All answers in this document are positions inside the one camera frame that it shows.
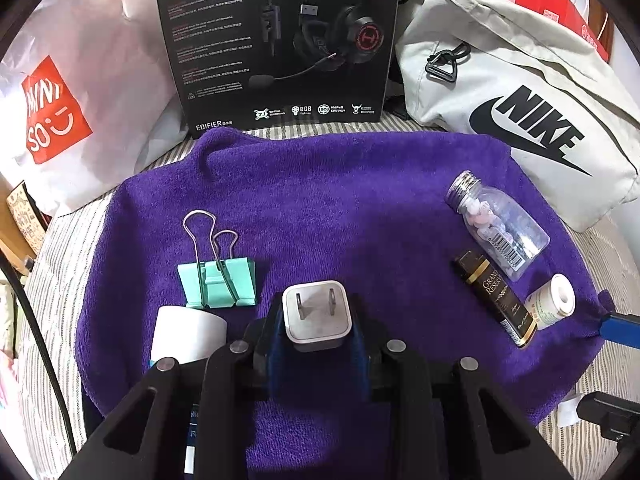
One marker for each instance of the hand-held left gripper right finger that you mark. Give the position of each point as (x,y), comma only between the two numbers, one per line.
(361,362)

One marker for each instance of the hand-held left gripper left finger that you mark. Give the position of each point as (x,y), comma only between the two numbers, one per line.
(277,360)

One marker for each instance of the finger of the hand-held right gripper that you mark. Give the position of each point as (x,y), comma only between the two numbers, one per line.
(610,416)
(622,328)

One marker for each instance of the white power adapter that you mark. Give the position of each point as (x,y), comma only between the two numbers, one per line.
(317,317)

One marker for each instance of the white tape roll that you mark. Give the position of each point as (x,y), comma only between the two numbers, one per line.
(550,302)

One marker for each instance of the white bottle blue label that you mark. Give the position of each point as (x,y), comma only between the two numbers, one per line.
(187,330)

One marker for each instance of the green binder clip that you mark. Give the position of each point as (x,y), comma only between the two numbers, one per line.
(217,280)

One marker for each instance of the black and gold tube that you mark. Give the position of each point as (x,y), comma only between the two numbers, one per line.
(497,300)

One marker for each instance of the clear plastic candy bottle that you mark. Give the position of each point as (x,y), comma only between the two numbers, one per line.
(500,232)

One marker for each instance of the purple towel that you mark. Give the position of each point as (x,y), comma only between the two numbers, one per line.
(350,210)

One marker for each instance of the grey waist bag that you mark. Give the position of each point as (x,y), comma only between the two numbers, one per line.
(520,95)

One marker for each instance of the patterned brown book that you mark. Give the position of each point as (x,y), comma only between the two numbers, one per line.
(25,215)

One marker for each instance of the black headset box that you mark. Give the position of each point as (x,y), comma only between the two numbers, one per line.
(280,45)

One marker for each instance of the white plastic bag red label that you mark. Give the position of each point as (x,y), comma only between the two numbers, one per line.
(75,110)

